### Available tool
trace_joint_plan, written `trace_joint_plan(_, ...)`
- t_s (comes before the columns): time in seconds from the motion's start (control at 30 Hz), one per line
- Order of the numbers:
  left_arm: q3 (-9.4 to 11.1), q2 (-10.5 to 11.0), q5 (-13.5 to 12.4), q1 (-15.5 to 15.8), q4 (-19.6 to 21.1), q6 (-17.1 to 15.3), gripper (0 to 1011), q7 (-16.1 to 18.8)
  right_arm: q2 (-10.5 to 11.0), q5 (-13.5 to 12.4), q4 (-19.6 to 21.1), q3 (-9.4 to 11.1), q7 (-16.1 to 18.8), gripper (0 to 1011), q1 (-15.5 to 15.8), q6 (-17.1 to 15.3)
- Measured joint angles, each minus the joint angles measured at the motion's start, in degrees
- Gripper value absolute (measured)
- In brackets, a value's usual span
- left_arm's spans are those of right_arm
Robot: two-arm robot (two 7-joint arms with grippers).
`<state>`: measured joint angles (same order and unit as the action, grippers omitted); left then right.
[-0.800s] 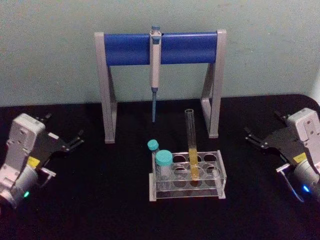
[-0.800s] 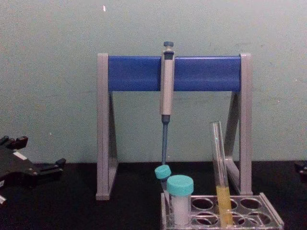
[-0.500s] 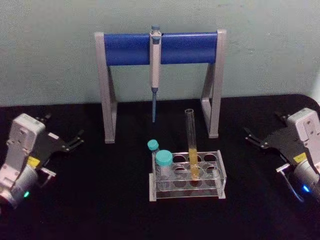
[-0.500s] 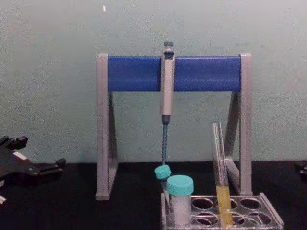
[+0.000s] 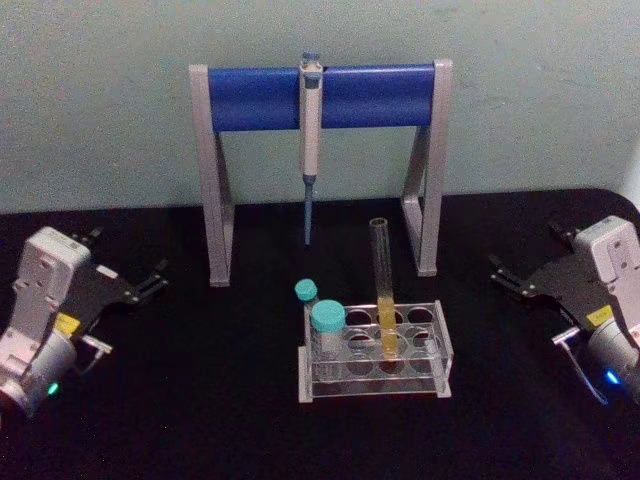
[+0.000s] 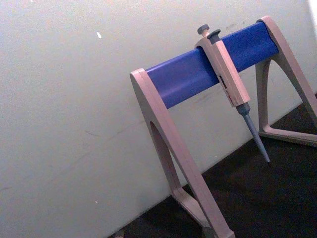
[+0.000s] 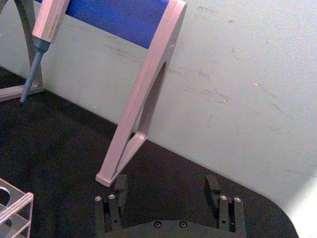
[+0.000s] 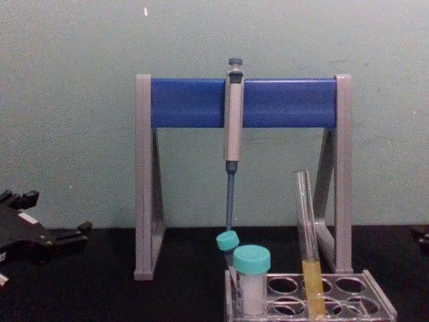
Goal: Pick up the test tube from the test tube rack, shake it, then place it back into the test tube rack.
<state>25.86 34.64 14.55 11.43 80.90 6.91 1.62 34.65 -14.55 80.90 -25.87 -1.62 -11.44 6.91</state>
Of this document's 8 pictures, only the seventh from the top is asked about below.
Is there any clear plastic rack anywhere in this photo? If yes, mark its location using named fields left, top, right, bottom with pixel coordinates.
left=0, top=177, right=34, bottom=238

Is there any black table cloth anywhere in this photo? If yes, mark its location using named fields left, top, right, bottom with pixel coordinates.
left=0, top=65, right=301, bottom=238

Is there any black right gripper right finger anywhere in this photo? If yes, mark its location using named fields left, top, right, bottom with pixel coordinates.
left=204, top=174, right=247, bottom=236

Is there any silver pipette with grey tip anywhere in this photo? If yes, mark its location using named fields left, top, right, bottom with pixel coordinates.
left=19, top=0, right=71, bottom=108

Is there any plain pale wall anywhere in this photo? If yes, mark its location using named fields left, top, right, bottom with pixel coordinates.
left=0, top=0, right=317, bottom=238

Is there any silver stand with blue bar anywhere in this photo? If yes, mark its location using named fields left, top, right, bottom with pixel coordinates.
left=0, top=0, right=188, bottom=188

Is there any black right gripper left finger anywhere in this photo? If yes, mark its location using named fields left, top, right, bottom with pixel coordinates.
left=95, top=174, right=128, bottom=235

